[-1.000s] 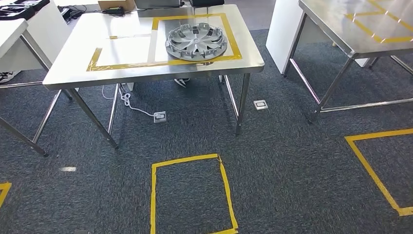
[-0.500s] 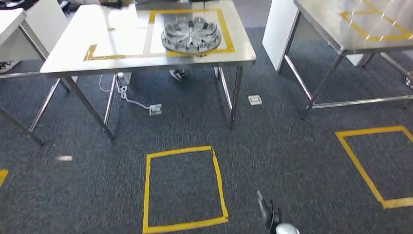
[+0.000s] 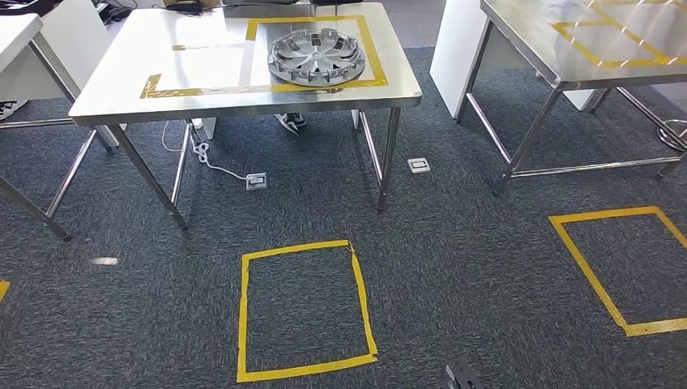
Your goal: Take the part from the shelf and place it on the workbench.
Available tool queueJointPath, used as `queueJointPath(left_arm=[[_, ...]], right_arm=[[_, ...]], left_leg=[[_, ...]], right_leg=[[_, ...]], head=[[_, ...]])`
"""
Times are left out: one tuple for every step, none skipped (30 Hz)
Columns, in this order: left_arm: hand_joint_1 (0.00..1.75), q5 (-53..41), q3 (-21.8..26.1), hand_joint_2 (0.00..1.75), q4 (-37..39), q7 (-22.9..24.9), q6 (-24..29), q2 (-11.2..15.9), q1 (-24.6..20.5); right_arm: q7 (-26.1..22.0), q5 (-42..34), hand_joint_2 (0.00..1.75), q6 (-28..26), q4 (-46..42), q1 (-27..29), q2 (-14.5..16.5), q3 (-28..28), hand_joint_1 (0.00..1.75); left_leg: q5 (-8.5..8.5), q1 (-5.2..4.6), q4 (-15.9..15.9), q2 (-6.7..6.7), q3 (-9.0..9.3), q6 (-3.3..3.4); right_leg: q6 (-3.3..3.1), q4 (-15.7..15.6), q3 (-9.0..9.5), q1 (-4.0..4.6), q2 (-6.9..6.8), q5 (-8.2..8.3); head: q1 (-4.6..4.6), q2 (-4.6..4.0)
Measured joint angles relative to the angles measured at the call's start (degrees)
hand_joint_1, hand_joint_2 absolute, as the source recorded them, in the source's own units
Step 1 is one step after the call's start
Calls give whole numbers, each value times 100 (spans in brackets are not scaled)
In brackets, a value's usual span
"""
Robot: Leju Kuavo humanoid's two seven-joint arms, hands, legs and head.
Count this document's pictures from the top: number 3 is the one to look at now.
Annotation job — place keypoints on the silver plastic wheel hubcap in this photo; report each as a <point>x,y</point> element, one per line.
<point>316,56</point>

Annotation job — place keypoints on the steel workbench table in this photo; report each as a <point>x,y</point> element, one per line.
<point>16,32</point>
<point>188,70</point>
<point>536,43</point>

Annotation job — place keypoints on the metal floor socket plate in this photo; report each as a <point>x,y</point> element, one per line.
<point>256,181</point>
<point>418,165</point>

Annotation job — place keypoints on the person's shoe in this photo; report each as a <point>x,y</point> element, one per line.
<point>292,122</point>

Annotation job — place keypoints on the yellow table tape outline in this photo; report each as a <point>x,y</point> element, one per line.
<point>585,51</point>
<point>373,53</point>

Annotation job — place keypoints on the yellow floor tape square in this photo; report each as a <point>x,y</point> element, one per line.
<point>590,279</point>
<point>242,322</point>

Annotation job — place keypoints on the white panel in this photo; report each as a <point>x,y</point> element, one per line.
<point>75,37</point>
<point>456,53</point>

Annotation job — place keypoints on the peeled yellow tape mark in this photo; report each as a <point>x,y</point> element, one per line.
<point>150,88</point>

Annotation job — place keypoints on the white floor sticker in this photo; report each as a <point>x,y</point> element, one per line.
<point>104,261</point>

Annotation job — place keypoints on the chrome stanchion base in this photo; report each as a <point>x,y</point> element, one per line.
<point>673,134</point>

